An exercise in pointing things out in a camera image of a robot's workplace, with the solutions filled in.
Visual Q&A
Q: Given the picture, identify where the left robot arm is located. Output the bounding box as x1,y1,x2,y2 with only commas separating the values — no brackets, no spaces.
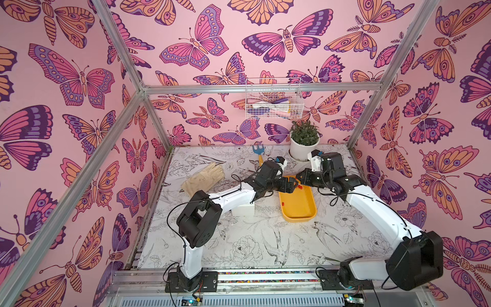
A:
163,156,298,293

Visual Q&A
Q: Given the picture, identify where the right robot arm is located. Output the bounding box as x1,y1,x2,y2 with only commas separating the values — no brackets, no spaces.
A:
296,150,444,291

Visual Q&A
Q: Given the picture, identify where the white block with screws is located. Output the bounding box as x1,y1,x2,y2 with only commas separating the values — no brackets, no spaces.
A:
231,203,255,217

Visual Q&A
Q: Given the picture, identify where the yellow plastic tray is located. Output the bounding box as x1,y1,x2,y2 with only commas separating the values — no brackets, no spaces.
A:
279,176,317,223

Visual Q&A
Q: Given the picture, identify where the blue yellow garden fork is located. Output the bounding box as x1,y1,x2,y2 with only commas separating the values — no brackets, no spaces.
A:
253,142,265,166

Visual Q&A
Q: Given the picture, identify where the white pot green plant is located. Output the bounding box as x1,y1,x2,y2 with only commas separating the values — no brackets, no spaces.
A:
289,120,320,161

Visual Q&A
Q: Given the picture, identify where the beige work glove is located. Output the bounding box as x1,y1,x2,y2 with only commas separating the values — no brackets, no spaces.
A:
181,162,225,196

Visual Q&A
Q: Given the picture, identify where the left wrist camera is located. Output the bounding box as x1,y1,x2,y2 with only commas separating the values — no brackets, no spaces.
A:
274,156,288,171

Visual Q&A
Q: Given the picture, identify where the white wire basket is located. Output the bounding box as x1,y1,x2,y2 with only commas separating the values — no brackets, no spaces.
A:
244,83,304,121

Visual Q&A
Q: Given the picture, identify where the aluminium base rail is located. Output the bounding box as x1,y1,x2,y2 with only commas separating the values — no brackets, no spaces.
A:
103,266,438,306

